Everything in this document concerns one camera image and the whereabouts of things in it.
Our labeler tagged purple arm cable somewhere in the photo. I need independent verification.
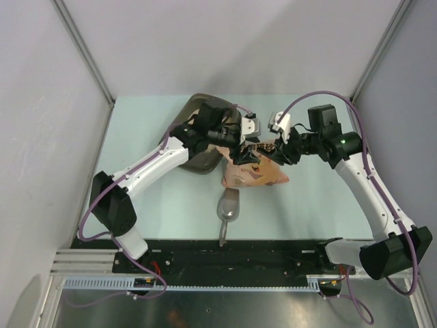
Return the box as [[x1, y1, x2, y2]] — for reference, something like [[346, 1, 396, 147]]
[[279, 90, 421, 325], [63, 104, 257, 307]]

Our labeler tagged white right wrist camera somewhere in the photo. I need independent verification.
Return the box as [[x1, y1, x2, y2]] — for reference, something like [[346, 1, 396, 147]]
[[268, 111, 292, 133]]

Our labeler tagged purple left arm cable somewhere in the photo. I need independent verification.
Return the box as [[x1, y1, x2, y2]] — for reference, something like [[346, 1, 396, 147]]
[[63, 104, 257, 307]]

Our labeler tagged aluminium frame post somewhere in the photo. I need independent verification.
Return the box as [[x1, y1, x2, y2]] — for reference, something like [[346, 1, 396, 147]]
[[350, 0, 417, 103], [51, 0, 115, 109]]

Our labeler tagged brown litter box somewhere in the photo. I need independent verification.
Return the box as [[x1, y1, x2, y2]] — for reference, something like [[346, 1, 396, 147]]
[[170, 93, 242, 174]]

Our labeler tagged aluminium frame post left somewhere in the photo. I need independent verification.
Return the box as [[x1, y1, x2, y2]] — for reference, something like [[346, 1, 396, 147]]
[[51, 0, 115, 109]]

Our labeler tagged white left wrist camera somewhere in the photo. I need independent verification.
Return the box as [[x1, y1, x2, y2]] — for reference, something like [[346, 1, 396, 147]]
[[240, 113, 261, 144]]

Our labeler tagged pink cat litter bag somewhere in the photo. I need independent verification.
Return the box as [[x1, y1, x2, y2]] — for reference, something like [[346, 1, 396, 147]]
[[216, 139, 290, 188]]

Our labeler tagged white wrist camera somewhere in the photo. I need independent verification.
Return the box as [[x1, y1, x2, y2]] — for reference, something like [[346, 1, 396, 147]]
[[268, 111, 292, 133], [240, 113, 261, 144]]

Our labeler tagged aluminium frame post right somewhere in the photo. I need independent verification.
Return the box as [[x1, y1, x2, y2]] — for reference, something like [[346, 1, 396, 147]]
[[350, 0, 417, 103]]

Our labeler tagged silver metal scoop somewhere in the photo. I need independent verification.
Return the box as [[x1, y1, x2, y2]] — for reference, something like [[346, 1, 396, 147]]
[[216, 188, 240, 247]]

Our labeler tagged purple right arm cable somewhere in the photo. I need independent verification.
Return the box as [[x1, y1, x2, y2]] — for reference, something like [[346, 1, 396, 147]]
[[279, 90, 421, 325]]

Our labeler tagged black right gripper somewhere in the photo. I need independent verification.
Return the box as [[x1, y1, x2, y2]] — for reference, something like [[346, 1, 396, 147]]
[[270, 126, 322, 166]]

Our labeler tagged grey slotted cable duct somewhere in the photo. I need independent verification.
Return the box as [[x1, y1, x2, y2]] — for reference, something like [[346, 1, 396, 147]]
[[64, 276, 333, 292]]

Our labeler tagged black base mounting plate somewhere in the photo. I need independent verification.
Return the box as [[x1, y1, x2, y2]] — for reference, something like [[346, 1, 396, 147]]
[[70, 237, 400, 286]]

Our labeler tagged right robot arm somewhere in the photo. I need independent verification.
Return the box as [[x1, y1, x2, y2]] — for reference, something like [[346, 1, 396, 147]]
[[262, 105, 433, 280]]

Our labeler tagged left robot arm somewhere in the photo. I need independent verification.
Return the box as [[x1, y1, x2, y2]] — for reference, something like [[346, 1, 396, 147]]
[[89, 100, 260, 273]]

